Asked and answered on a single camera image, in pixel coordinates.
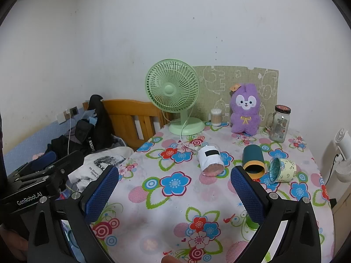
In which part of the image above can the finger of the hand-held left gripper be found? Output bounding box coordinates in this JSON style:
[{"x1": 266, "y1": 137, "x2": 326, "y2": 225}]
[
  {"x1": 7, "y1": 151, "x2": 59, "y2": 182},
  {"x1": 44, "y1": 150, "x2": 85, "y2": 182}
]

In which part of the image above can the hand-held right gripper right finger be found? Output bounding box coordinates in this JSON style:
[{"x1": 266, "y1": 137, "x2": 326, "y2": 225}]
[{"x1": 230, "y1": 167, "x2": 322, "y2": 263}]

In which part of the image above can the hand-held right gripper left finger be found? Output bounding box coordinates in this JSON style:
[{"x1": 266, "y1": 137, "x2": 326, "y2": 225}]
[{"x1": 27, "y1": 165, "x2": 120, "y2": 263}]

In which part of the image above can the dark teal cup yellow rim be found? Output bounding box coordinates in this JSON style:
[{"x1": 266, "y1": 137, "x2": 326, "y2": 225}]
[{"x1": 242, "y1": 145, "x2": 266, "y2": 178}]

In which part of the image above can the pale yellow patterned cup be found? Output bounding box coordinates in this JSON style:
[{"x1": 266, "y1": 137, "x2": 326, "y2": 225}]
[{"x1": 268, "y1": 157, "x2": 297, "y2": 184}]

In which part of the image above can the white cup black label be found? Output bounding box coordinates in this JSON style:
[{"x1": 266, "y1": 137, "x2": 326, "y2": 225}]
[{"x1": 197, "y1": 142, "x2": 225, "y2": 176}]

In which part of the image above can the person's left hand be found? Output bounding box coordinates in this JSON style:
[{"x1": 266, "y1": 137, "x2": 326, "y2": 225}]
[{"x1": 0, "y1": 223, "x2": 29, "y2": 263}]

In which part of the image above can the white printed t-shirt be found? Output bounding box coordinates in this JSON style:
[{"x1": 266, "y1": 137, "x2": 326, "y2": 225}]
[{"x1": 68, "y1": 146, "x2": 135, "y2": 193}]

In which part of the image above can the floral tablecloth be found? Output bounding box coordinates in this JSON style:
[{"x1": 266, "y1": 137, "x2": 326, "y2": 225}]
[{"x1": 90, "y1": 121, "x2": 337, "y2": 263}]

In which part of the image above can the wooden bed headboard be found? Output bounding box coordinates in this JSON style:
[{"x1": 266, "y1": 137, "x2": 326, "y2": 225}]
[{"x1": 82, "y1": 99, "x2": 172, "y2": 151}]

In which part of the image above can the glass jar mug red lid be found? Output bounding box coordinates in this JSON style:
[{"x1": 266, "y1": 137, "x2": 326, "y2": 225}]
[{"x1": 265, "y1": 105, "x2": 292, "y2": 143}]

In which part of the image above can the purple plush toy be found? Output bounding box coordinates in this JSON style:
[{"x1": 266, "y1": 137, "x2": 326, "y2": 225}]
[{"x1": 229, "y1": 83, "x2": 263, "y2": 135}]

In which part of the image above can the cotton swab container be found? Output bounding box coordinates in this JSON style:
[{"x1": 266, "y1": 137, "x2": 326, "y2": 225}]
[{"x1": 210, "y1": 108, "x2": 222, "y2": 127}]

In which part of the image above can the white clip fan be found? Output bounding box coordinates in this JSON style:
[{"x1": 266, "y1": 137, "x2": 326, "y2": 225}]
[{"x1": 327, "y1": 127, "x2": 351, "y2": 183}]

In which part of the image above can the green desk fan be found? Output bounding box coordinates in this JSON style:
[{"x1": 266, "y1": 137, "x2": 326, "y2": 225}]
[{"x1": 145, "y1": 59, "x2": 206, "y2": 136}]

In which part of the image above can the green elephant print foam mat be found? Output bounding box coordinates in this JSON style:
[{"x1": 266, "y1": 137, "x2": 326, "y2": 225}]
[{"x1": 192, "y1": 66, "x2": 279, "y2": 129}]

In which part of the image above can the white charger cable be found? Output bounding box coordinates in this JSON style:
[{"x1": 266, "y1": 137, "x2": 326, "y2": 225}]
[{"x1": 66, "y1": 114, "x2": 74, "y2": 154}]

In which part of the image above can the wall socket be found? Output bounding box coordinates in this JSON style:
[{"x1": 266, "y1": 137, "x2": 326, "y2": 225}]
[{"x1": 56, "y1": 105, "x2": 78, "y2": 124}]

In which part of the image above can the white fan cable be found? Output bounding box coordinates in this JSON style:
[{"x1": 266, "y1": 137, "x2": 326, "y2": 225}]
[{"x1": 179, "y1": 121, "x2": 205, "y2": 154}]

